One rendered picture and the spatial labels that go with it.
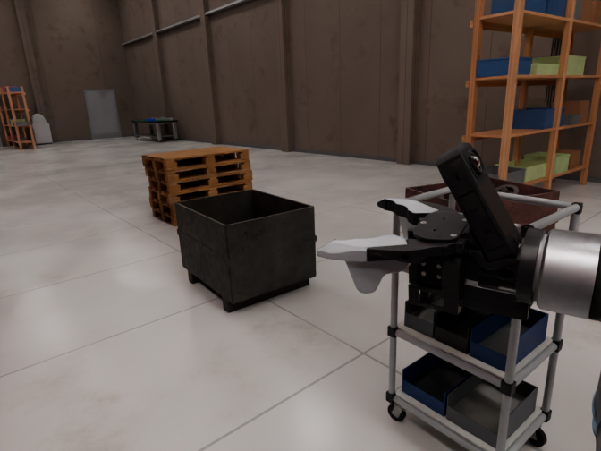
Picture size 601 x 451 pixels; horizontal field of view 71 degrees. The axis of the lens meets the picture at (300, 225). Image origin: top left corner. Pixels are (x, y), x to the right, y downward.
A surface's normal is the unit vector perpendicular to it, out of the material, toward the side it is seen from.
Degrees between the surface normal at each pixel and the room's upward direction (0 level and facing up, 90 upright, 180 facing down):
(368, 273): 97
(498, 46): 90
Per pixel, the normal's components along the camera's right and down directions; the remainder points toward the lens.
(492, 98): -0.76, 0.22
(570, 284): -0.58, 0.14
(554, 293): -0.57, 0.43
